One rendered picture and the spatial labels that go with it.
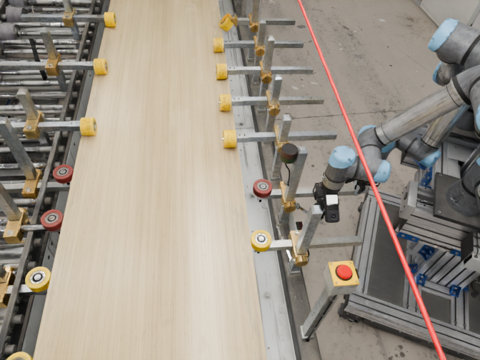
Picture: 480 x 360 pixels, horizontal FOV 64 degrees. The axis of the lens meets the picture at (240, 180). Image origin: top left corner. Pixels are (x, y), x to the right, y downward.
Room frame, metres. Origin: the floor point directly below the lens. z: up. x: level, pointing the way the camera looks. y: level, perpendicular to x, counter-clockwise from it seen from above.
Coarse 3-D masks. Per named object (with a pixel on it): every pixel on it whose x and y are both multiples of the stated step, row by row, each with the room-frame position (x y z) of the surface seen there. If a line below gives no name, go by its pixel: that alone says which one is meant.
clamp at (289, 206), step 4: (280, 184) 1.06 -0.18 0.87; (280, 188) 1.05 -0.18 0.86; (284, 188) 1.04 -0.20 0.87; (284, 192) 1.01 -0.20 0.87; (284, 196) 0.99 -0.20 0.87; (284, 200) 0.97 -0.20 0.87; (284, 204) 0.96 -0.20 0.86; (288, 204) 0.95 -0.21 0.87; (292, 204) 0.96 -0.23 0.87; (284, 208) 0.94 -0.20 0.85; (288, 208) 0.94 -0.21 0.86; (292, 208) 0.95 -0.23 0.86; (288, 212) 0.94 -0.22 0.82
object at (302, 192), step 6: (348, 186) 1.09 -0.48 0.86; (276, 192) 1.02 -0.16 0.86; (300, 192) 1.03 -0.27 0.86; (306, 192) 1.03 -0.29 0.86; (312, 192) 1.04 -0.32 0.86; (342, 192) 1.06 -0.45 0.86; (348, 192) 1.06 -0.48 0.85; (258, 198) 0.99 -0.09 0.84; (264, 198) 0.99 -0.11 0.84; (270, 198) 1.00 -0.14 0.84; (276, 198) 1.01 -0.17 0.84
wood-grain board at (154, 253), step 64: (128, 0) 2.45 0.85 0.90; (192, 0) 2.53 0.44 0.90; (128, 64) 1.76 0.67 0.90; (192, 64) 1.82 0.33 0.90; (128, 128) 1.27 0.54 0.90; (192, 128) 1.32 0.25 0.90; (128, 192) 0.91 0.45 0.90; (192, 192) 0.94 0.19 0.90; (64, 256) 0.60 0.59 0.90; (128, 256) 0.63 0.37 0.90; (192, 256) 0.65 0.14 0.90; (64, 320) 0.38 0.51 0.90; (128, 320) 0.41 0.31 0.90; (192, 320) 0.43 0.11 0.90; (256, 320) 0.45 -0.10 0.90
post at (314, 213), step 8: (312, 208) 0.74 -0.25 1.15; (320, 208) 0.75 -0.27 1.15; (312, 216) 0.72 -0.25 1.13; (320, 216) 0.73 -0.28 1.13; (304, 224) 0.75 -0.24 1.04; (312, 224) 0.73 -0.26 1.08; (304, 232) 0.73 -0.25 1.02; (312, 232) 0.73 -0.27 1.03; (304, 240) 0.73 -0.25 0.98; (296, 248) 0.74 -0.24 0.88; (304, 248) 0.73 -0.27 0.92
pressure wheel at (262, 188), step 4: (256, 180) 1.04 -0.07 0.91; (260, 180) 1.04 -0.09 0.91; (264, 180) 1.04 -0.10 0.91; (256, 184) 1.01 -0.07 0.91; (260, 184) 1.02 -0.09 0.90; (264, 184) 1.02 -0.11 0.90; (268, 184) 1.02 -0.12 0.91; (256, 188) 0.99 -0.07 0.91; (260, 188) 1.00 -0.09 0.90; (264, 188) 1.00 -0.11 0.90; (268, 188) 1.00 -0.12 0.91; (256, 192) 0.98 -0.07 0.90; (260, 192) 0.97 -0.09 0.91; (264, 192) 0.98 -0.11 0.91; (268, 192) 0.98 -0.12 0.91; (260, 196) 0.97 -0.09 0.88; (264, 196) 0.97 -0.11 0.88; (260, 200) 1.00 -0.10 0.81
